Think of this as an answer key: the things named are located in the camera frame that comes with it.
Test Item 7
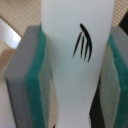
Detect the gripper grey green-padded left finger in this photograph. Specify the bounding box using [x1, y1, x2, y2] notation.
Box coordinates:
[4, 26, 50, 128]

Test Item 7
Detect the gripper grey green-padded right finger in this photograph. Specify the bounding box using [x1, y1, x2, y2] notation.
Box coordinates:
[100, 27, 128, 128]

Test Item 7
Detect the white fish toy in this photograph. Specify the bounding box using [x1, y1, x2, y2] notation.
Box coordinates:
[41, 0, 115, 128]

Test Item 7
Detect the beige woven placemat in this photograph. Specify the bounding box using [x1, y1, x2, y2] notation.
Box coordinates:
[0, 0, 128, 54]

